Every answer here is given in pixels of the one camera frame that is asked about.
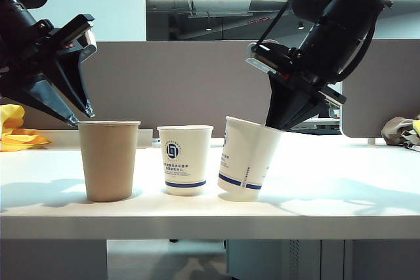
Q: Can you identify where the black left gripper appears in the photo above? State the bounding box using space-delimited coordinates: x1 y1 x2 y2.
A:
0 20 96 128

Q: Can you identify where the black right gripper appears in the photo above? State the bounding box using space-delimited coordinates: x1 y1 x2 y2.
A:
264 47 348 130

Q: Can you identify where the white paper cup blue logo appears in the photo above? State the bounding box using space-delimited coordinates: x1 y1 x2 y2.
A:
217 115 285 203
156 125 214 197

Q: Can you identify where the brown paper cup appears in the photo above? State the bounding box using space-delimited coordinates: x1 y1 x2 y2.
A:
77 120 141 203

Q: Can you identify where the white background desk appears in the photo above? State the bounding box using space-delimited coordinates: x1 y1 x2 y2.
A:
295 117 341 132

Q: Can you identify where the yellow cloth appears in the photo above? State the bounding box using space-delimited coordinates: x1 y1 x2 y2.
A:
0 104 53 153

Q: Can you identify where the wide grey desk divider panel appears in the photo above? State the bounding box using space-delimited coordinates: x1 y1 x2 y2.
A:
0 41 282 140

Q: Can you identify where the grey under-desk cabinet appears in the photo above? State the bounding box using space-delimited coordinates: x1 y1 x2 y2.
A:
226 239 345 280

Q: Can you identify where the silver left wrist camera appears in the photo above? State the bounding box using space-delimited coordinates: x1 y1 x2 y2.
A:
65 14 98 63

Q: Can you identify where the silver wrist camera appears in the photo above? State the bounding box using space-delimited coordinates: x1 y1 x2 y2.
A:
245 41 289 74
65 14 98 63

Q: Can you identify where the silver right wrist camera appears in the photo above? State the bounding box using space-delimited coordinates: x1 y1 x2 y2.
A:
245 41 289 74

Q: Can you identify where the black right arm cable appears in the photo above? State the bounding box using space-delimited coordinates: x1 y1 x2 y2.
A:
339 20 377 83

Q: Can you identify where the black right camera cable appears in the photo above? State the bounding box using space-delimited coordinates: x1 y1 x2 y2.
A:
255 0 314 48

